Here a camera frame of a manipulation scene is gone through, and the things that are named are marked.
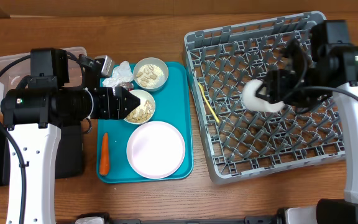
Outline crumpled white napkin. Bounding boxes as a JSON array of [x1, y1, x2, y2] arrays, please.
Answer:
[[102, 61, 134, 88]]

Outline yellow plastic spoon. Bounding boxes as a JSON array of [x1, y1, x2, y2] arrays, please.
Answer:
[[197, 82, 220, 124]]

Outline grey dishwasher rack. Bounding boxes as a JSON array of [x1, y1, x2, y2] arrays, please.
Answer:
[[183, 11, 345, 184]]

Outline black waste tray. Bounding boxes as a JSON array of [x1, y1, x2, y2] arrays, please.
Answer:
[[0, 122, 85, 187]]

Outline clear plastic bin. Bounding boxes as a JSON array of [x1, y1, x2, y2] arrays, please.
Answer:
[[0, 53, 82, 114]]

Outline white paper cup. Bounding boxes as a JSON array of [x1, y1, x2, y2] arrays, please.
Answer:
[[242, 79, 285, 113]]

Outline white bowl with peanuts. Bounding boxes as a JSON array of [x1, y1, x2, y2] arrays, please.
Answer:
[[124, 90, 156, 125]]

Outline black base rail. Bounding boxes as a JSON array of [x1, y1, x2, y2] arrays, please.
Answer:
[[73, 198, 358, 224]]

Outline orange carrot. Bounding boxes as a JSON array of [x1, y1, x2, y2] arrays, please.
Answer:
[[99, 133, 110, 176]]

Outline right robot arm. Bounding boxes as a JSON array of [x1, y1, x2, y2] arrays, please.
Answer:
[[263, 20, 358, 204]]

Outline crumpled foil wrapper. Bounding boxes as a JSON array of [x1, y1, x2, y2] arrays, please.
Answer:
[[119, 83, 135, 91]]

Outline grey bowl with peanuts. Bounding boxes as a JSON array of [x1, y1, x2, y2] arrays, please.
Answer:
[[133, 57, 169, 91]]

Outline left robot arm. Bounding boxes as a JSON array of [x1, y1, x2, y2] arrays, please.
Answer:
[[0, 49, 140, 223]]

